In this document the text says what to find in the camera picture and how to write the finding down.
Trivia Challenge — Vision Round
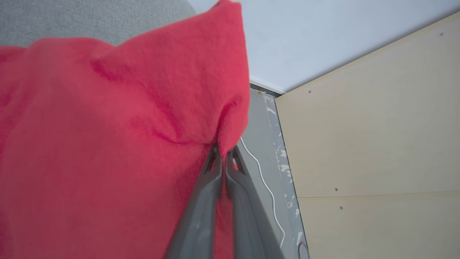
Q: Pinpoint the light plywood panel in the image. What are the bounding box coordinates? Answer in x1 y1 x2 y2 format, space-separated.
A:
275 11 460 259

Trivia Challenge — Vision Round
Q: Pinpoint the white floor cable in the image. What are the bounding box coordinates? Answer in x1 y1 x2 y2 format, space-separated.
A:
240 137 286 249

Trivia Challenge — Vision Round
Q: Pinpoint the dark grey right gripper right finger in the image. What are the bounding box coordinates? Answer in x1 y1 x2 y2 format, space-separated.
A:
225 146 284 259

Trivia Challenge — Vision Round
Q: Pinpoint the red Bulls jersey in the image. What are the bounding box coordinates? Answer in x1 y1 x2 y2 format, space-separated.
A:
0 0 251 259

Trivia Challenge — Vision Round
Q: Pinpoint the grey fabric sofa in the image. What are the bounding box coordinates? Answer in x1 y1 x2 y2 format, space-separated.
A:
0 0 197 47

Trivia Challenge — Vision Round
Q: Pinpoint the white baseboard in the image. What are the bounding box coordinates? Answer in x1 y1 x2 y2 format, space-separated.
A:
249 76 287 95

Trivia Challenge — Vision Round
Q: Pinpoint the red floor cable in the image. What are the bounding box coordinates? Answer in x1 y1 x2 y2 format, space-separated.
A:
297 241 311 259

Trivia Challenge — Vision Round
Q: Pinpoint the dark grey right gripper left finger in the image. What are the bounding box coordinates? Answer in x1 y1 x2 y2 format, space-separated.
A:
164 144 224 259

